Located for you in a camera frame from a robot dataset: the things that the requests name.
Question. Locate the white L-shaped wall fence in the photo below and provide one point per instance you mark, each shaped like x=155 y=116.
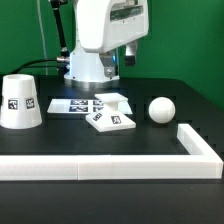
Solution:
x=201 y=162

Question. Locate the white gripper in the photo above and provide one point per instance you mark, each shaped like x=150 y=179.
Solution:
x=104 y=25

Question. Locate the white lamp bulb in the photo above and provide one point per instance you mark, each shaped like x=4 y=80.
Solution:
x=162 y=110

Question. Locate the white lamp shade cone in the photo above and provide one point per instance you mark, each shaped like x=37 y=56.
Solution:
x=20 y=107

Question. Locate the white marker tag plate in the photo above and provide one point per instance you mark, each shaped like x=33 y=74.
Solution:
x=74 y=106

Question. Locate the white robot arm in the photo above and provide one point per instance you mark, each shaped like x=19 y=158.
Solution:
x=86 y=69

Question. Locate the white lamp base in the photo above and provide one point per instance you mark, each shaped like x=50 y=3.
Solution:
x=110 y=118

